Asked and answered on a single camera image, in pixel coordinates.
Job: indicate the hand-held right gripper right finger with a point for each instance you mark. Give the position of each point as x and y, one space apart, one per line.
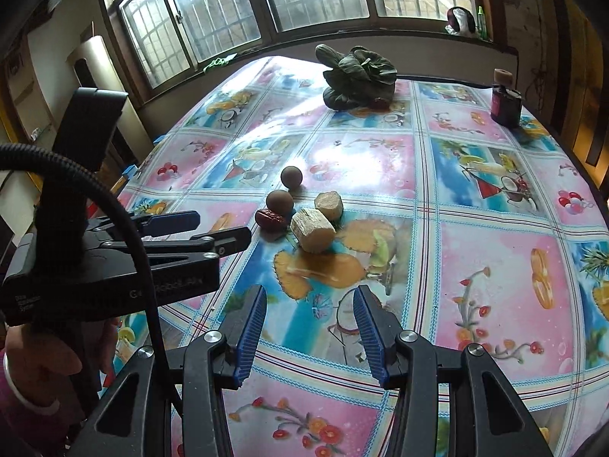
368 338

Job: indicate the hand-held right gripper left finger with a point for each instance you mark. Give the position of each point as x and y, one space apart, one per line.
250 338

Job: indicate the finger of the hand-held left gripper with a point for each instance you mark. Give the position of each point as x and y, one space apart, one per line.
223 242
176 220

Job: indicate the red date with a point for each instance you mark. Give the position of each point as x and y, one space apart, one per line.
271 219

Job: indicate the brown longan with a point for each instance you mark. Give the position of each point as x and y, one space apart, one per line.
291 177
279 202

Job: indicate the large yam chunk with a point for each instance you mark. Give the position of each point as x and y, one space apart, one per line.
313 231

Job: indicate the small yam chunk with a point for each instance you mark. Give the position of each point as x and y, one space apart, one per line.
329 205

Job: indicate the person's left forearm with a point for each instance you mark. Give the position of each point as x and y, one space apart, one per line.
24 431

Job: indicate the person's left hand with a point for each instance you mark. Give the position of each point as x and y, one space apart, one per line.
38 357

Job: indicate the blue plastic object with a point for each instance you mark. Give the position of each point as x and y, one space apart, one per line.
130 172

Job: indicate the printed plastic tablecloth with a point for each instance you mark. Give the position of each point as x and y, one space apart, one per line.
476 257

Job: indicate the green cloth on windowsill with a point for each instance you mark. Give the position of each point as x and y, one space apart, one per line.
219 63

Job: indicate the white tall appliance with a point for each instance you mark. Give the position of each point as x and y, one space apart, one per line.
95 76

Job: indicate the window with metal bars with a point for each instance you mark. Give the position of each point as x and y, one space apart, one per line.
214 14

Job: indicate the dark green leafy vegetable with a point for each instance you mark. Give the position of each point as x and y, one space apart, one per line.
357 76

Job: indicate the dark bottle with pink label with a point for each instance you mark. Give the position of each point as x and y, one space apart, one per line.
505 102

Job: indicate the red and white helmet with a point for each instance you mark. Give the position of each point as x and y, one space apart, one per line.
460 21

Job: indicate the green plastic bottle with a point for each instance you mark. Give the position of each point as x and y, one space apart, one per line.
482 24

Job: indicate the yellow wooden panel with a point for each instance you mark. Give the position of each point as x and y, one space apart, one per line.
585 81

